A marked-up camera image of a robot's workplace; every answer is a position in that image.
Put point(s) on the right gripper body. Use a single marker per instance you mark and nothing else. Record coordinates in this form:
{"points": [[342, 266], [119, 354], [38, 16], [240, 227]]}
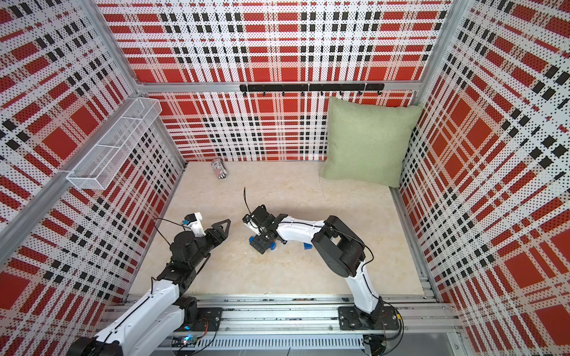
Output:
{"points": [[263, 231]]}

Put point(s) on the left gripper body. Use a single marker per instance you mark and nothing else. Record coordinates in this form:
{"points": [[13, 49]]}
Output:
{"points": [[211, 239]]}

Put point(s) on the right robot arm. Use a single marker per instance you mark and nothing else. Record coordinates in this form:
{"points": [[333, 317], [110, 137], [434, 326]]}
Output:
{"points": [[338, 246]]}

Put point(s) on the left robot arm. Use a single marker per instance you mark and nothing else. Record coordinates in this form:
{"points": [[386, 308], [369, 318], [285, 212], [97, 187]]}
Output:
{"points": [[164, 308]]}

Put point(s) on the metal can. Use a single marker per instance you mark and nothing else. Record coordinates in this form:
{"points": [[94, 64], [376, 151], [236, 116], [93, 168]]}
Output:
{"points": [[219, 168]]}

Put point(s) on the green circuit board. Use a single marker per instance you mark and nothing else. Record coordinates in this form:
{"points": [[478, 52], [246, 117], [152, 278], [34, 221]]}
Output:
{"points": [[181, 342]]}

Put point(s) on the green pillow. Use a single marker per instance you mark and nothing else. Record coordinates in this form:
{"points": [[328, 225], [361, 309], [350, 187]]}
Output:
{"points": [[368, 142]]}

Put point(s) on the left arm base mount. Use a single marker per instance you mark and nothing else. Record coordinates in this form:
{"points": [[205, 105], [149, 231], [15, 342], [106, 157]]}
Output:
{"points": [[201, 320]]}

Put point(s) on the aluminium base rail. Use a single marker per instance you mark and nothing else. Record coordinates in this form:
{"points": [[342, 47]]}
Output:
{"points": [[308, 325]]}

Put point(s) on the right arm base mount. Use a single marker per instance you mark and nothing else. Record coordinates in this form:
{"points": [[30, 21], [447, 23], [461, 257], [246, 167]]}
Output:
{"points": [[351, 318]]}

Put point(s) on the black hook rail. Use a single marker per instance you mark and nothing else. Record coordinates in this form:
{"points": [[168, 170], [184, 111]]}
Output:
{"points": [[308, 87]]}

